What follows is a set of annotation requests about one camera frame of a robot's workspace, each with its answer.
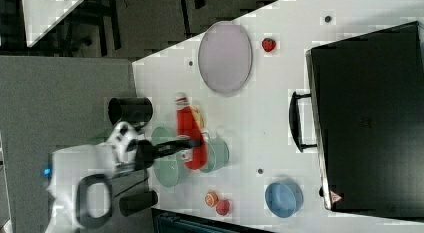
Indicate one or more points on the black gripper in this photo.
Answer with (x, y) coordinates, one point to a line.
(147, 153)

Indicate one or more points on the red ketchup bottle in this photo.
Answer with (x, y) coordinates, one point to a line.
(187, 126)

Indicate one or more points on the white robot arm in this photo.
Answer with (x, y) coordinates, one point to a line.
(80, 176)

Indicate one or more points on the green perforated strainer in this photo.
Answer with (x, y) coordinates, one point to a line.
(169, 170)

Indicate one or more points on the peeled banana toy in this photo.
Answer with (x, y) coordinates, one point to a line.
(198, 117)

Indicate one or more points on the green cup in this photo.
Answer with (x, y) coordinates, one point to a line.
(217, 153)

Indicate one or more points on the black cylinder cup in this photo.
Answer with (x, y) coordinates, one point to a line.
(131, 110)

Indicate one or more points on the orange slice toy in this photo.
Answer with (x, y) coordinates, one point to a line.
(211, 199)

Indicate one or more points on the red apple toy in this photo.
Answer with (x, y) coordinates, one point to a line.
(223, 207)

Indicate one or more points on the large grey round plate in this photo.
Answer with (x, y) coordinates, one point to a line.
(225, 58)

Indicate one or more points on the blue bowl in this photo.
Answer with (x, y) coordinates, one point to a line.
(284, 198)

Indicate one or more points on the red strawberry toy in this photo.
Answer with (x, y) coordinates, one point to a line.
(268, 44)

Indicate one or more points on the black and steel toaster oven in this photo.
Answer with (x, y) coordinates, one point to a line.
(367, 103)

